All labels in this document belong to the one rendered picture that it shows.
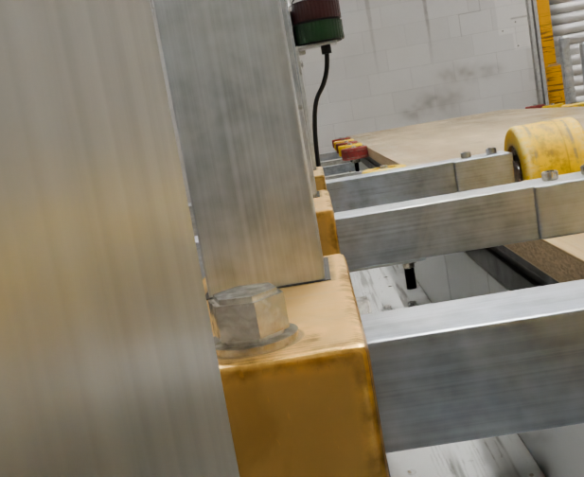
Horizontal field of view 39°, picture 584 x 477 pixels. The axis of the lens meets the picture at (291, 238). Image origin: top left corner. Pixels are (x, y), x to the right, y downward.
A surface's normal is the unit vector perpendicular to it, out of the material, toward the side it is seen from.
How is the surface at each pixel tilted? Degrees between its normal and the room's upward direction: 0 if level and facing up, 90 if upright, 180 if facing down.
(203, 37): 90
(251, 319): 90
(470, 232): 90
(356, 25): 90
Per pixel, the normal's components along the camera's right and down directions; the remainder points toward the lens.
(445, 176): -0.02, 0.14
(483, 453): -0.17, -0.98
